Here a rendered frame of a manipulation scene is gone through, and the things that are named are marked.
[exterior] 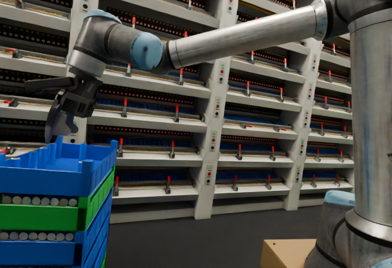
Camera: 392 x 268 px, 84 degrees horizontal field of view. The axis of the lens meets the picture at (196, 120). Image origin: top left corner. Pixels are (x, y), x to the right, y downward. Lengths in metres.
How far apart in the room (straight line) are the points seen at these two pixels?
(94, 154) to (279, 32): 0.70
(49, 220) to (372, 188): 0.69
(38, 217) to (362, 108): 0.73
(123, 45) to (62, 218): 0.42
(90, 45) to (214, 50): 0.34
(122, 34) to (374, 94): 0.58
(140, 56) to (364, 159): 0.56
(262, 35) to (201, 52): 0.18
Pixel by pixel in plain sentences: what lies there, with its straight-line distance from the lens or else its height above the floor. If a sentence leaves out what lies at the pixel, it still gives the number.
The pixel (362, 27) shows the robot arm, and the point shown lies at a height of 0.83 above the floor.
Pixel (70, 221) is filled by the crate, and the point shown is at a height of 0.34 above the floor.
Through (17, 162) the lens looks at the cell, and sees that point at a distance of 0.63.
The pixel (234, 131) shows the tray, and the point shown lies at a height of 0.52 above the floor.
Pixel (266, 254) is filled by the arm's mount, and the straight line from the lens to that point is 0.98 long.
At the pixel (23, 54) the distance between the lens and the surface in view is 1.19.
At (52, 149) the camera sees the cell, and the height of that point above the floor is 0.45.
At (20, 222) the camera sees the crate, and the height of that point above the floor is 0.34.
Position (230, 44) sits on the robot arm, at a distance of 0.67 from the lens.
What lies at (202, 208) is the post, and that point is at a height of 0.07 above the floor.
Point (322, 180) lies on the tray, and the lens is 2.06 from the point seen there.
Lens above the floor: 0.62
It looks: 3 degrees down
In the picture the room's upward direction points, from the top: 7 degrees clockwise
